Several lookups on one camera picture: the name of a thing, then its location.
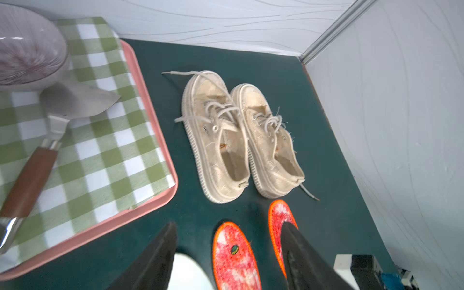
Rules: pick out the metal spatula wooden handle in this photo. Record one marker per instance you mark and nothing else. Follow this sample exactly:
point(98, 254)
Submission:
point(64, 101)

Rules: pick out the red patterned insole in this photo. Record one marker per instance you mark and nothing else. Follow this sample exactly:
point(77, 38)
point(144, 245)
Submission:
point(234, 263)
point(279, 213)

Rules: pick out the beige sneaker one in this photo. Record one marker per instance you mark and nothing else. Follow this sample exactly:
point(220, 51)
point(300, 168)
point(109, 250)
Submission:
point(272, 157)
point(217, 136)

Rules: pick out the green white checkered cloth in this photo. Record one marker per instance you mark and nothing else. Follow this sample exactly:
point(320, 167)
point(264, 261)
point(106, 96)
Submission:
point(90, 145)

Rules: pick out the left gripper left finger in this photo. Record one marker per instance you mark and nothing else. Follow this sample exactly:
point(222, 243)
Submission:
point(152, 269)

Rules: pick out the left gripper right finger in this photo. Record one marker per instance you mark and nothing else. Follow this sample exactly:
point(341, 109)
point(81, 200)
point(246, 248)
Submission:
point(304, 267)

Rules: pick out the pink tray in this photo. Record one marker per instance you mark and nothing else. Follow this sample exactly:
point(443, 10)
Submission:
point(159, 163)

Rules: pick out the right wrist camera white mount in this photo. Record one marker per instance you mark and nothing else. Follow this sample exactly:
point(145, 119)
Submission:
point(362, 272)

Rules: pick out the pink speckled bowl on cloth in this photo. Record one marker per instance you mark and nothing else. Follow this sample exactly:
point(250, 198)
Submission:
point(34, 52)

